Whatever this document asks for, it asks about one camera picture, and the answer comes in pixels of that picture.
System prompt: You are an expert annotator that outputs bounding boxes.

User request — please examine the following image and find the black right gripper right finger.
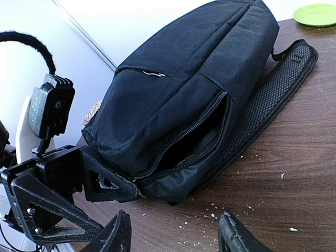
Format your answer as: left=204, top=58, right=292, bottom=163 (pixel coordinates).
left=218, top=210, right=270, bottom=252

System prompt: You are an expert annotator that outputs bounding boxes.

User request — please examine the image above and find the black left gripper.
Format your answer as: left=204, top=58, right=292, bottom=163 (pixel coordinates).
left=1, top=144, right=139, bottom=242

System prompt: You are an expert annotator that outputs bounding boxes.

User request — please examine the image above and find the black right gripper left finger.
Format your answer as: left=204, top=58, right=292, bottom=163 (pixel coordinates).
left=90, top=210, right=131, bottom=251

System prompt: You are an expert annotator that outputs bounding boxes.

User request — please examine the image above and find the black student backpack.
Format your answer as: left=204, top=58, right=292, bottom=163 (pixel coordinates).
left=82, top=1, right=318, bottom=205

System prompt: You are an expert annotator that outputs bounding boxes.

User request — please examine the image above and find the green plate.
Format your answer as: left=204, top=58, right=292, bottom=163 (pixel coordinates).
left=293, top=4, right=335, bottom=27

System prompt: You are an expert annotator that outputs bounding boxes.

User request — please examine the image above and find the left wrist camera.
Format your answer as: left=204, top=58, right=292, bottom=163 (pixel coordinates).
left=15, top=74, right=75, bottom=163

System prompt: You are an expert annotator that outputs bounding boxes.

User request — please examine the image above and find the left aluminium frame post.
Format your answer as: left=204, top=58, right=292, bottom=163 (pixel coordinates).
left=48, top=0, right=117, bottom=72

